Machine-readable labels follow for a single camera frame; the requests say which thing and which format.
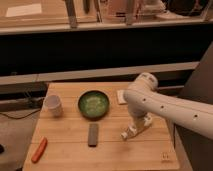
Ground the dark grey eraser block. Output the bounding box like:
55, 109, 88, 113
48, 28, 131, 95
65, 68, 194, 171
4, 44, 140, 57
88, 123, 99, 147

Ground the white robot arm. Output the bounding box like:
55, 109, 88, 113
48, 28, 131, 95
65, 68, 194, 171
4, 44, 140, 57
121, 72, 213, 140

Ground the white sponge block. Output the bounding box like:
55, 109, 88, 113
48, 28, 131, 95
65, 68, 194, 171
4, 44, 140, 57
117, 90, 126, 105

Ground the green bowl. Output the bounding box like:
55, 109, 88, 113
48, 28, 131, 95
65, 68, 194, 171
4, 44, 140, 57
78, 90, 110, 120

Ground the white plastic bottle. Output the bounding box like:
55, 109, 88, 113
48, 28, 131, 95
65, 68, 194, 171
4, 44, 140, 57
121, 114, 153, 141

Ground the white paper cup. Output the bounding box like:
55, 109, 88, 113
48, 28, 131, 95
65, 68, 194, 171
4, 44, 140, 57
44, 95, 63, 117

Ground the orange carrot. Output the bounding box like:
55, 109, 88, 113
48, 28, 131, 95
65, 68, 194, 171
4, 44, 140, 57
31, 137, 48, 163

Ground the black cable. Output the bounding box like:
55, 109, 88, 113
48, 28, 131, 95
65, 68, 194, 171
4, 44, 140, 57
0, 108, 42, 121

